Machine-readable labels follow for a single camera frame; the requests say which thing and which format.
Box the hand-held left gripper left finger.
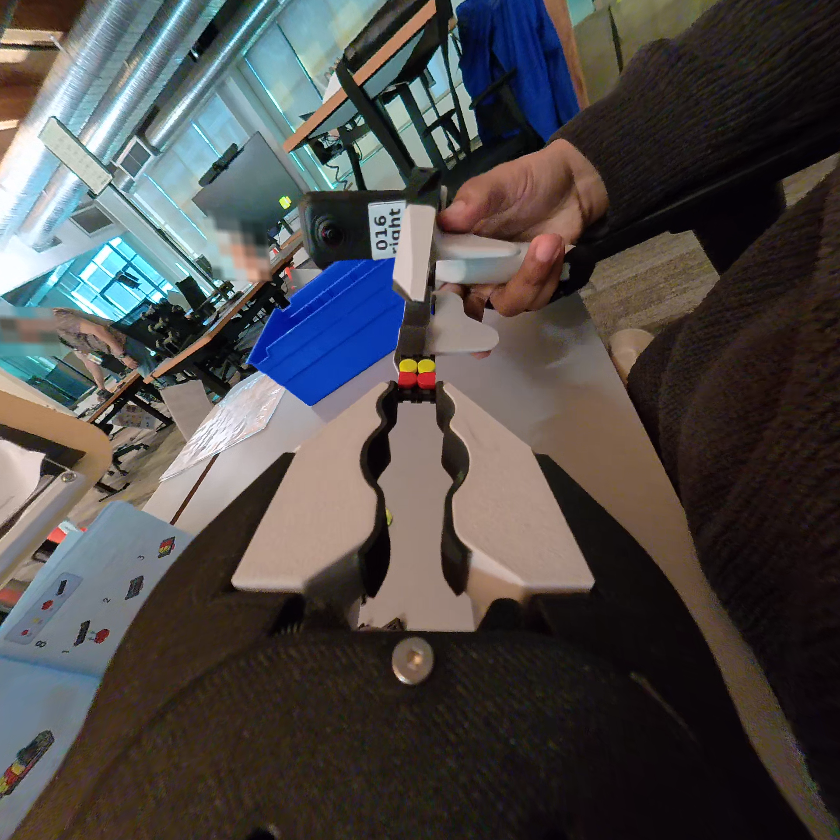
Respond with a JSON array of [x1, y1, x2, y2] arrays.
[[231, 382, 401, 599]]

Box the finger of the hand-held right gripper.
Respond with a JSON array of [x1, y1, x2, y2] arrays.
[[392, 205, 438, 361], [427, 290, 501, 358]]

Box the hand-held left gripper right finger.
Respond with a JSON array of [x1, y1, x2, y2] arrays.
[[436, 384, 596, 598]]

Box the short black lego assembly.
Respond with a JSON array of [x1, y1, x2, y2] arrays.
[[397, 357, 439, 403]]

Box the light blue instruction booklet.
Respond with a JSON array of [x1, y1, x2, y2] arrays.
[[0, 502, 198, 840]]

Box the person's right forearm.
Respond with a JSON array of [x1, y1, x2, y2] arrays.
[[550, 0, 840, 232]]

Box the person's right hand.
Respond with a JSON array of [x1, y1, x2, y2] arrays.
[[436, 138, 611, 329]]

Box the black monitor screen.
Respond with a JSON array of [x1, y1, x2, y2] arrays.
[[192, 131, 311, 227]]

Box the blue plastic bin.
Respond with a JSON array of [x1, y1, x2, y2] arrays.
[[248, 259, 409, 406]]

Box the clear plastic bag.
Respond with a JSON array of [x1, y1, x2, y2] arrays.
[[159, 377, 287, 483]]

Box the black webcam bar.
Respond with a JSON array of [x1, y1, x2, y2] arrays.
[[197, 146, 242, 186]]

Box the wooden desk black legs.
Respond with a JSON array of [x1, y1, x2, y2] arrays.
[[282, 0, 470, 191], [147, 246, 306, 395]]

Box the person's beige shoe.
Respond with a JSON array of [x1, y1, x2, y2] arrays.
[[607, 328, 657, 383]]

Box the blue jacket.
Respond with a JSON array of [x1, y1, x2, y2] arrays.
[[456, 0, 584, 153]]

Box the beige chair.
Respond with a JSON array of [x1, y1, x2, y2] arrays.
[[0, 387, 114, 578]]

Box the person's dark knit sweater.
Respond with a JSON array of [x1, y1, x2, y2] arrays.
[[626, 154, 840, 798]]

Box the white hanging sign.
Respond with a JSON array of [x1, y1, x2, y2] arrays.
[[38, 117, 114, 196]]

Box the silver ventilation ducts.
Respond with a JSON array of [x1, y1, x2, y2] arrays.
[[0, 0, 316, 250]]

